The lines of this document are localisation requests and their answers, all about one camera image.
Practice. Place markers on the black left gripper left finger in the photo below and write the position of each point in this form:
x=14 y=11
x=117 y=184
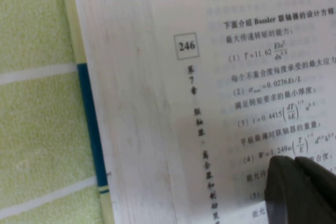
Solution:
x=281 y=192

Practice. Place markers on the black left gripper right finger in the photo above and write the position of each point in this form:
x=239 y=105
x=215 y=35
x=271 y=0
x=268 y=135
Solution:
x=320 y=197

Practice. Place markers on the technical textbook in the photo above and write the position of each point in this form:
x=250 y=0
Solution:
x=197 y=77

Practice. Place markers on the green checkered tablecloth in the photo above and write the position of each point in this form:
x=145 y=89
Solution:
x=36 y=103

